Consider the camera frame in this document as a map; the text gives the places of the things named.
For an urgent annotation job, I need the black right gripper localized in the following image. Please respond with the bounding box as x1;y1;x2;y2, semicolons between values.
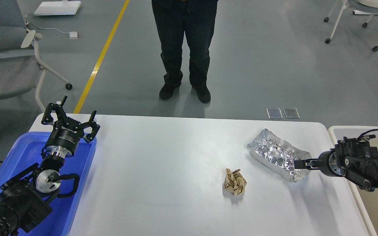
294;151;340;177

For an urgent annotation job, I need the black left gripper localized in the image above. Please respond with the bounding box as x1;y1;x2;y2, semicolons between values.
41;96;100;157

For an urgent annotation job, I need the aluminium foil bag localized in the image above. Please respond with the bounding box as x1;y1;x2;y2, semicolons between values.
247;129;311;183

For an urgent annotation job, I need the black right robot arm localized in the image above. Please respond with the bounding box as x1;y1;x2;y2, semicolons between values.
294;129;378;192

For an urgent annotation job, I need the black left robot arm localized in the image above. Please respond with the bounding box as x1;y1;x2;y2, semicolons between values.
0;97;100;236

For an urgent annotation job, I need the blue plastic tray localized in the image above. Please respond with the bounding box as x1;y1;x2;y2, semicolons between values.
0;132;97;236

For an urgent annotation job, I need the metal floor plate right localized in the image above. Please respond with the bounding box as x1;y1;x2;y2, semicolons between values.
283;108;300;119

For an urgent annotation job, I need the metal floor plate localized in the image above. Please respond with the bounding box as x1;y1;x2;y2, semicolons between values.
283;108;300;119
266;108;283;119

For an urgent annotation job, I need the metal floor plate left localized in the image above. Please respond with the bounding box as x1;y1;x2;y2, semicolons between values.
266;108;283;119

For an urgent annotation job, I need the crumpled brown paper ball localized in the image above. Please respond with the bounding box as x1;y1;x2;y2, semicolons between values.
222;168;247;196

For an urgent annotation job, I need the grey office chair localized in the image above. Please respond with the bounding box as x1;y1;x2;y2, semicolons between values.
0;0;73;111

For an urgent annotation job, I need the white flat floor box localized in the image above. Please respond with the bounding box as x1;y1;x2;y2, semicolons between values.
33;1;81;16

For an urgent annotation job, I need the person in black trousers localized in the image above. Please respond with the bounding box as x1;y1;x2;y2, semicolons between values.
151;0;219;104

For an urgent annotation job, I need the white chair with castors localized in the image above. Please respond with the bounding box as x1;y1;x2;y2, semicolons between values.
324;0;378;52

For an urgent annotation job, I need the white power adapter with cable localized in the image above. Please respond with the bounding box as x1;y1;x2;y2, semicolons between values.
25;21;80;39

